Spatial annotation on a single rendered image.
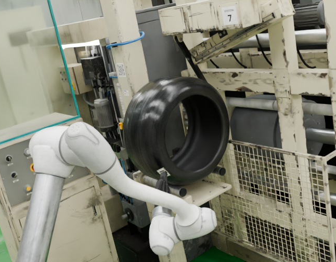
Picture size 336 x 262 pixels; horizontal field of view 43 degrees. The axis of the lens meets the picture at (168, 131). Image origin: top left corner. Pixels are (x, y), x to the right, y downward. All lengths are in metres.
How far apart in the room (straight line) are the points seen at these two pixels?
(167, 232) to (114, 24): 1.14
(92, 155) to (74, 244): 1.36
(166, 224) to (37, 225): 0.54
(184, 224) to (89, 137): 0.55
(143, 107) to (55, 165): 0.69
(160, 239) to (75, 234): 1.03
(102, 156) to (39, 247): 0.37
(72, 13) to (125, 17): 10.37
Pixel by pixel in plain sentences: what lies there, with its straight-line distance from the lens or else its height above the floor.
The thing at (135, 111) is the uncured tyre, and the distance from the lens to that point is 2.10.
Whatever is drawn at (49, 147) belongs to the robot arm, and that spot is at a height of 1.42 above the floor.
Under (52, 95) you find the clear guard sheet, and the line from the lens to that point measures 2.51.
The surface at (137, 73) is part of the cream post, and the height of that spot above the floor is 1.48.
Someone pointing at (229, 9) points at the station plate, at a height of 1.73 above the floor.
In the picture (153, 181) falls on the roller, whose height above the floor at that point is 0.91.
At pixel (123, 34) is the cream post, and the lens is 2.32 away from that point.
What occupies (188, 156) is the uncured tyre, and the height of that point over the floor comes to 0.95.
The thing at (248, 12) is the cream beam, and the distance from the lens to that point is 2.03.
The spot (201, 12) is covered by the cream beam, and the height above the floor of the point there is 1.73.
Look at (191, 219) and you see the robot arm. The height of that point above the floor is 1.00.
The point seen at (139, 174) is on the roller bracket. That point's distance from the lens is 2.41.
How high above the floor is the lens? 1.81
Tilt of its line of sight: 16 degrees down
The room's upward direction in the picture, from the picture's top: 11 degrees counter-clockwise
